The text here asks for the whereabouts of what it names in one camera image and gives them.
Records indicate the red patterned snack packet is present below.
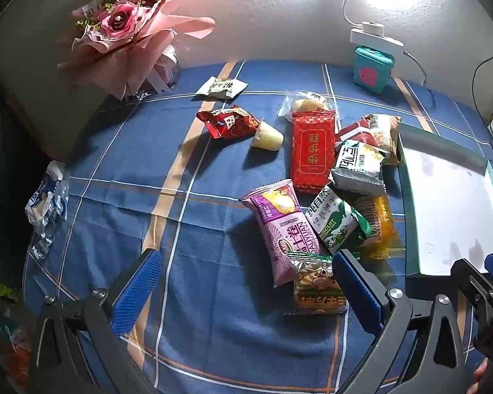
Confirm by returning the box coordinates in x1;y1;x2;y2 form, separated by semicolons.
196;106;261;139

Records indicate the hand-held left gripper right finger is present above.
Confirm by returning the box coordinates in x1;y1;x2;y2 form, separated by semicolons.
332;249;475;394

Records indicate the clear bread packet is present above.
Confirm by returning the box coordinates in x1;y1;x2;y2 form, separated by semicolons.
278;90;338;123

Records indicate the blue white plastic bag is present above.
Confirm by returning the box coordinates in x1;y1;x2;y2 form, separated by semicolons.
24;160;70;260

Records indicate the yellow jelly cup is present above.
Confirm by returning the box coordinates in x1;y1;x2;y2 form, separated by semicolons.
250;120;284;152

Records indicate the blue plaid tablecloth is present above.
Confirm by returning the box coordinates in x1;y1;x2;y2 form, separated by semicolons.
22;61;493;394

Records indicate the colourful plastic bag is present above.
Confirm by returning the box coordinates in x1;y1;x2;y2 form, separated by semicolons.
0;277;30;378

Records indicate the white green cracker packet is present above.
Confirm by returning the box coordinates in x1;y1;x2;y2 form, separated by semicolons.
330;140;387;196

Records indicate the foil cartoon snack packet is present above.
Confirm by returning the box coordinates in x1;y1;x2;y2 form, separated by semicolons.
287;252;350;317

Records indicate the teal cube box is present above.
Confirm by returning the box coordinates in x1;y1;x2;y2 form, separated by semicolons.
352;46;394;95

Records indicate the person's right hand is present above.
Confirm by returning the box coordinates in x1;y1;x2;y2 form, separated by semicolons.
472;359;492;394

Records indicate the glass jar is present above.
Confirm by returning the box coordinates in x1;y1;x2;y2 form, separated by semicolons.
154;44;181;92

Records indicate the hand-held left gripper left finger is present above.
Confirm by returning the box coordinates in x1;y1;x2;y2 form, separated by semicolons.
29;248;165;394

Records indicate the yellow orange snack packet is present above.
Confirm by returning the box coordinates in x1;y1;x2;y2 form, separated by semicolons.
353;194;404;260

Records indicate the beige snack packet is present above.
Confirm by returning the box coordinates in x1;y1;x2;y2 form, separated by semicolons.
362;114;403;165

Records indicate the white green snack packet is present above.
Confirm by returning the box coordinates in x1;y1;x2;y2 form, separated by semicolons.
195;76;248;100

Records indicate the black cable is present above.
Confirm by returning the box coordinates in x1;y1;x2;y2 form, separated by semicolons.
472;48;493;120

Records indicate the teal rimmed white box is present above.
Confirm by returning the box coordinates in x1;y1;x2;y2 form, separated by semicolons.
395;124;493;280

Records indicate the white lamp cable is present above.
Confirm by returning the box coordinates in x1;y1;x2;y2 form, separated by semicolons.
403;50;429;88

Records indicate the purple snack packet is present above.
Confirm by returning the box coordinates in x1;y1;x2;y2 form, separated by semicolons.
239;179;322;289

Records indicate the dark red wafer packet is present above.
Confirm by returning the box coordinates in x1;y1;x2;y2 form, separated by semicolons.
336;119;379;148

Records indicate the green biscuit packet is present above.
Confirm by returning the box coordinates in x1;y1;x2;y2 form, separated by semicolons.
305;184;373;255

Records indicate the pink wrapped flower bouquet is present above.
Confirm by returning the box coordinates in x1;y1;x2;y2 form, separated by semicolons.
58;0;216;100

